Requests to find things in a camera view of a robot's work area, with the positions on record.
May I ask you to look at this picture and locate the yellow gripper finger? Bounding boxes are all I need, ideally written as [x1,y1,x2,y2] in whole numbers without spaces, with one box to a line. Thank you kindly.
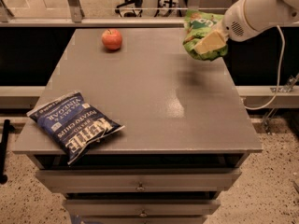
[194,30,226,55]

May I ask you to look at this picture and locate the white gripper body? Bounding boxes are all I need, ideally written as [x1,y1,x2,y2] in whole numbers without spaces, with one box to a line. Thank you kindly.
[222,0,264,42]

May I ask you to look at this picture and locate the green rice chip bag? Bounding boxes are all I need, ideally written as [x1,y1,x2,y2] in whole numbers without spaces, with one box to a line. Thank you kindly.
[183,10,228,61]

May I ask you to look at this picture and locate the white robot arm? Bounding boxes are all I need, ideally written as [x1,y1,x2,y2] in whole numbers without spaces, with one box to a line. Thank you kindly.
[194,0,299,55]

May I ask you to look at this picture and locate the red apple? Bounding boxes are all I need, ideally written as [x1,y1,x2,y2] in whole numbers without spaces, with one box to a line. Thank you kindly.
[101,29,122,50]

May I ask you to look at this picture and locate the blue kettle potato chip bag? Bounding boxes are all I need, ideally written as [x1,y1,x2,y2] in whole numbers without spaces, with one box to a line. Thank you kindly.
[27,91,124,165]

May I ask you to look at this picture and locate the black office chair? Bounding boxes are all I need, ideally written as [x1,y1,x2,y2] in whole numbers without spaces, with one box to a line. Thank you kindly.
[115,0,143,17]

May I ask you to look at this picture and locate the grey cabinet with drawers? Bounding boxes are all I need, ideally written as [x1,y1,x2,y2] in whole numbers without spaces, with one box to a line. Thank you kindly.
[14,28,262,224]

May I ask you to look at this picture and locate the upper grey drawer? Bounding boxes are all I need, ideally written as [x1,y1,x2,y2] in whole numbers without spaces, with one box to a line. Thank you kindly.
[36,169,241,193]

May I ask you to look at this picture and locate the grey drawer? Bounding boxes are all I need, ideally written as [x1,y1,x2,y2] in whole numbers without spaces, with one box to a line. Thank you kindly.
[36,169,241,193]
[63,199,220,217]

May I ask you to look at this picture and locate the lower grey drawer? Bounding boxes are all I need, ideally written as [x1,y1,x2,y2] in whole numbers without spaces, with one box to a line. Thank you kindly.
[63,199,220,217]

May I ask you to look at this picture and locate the black bar at left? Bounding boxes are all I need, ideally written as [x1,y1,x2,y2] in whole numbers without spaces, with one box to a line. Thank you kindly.
[0,119,10,185]

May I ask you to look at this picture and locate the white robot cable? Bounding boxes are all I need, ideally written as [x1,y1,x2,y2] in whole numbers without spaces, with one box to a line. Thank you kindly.
[243,24,286,111]

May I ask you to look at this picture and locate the metal railing frame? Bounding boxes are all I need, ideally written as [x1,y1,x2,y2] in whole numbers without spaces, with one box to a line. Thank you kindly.
[1,0,237,28]

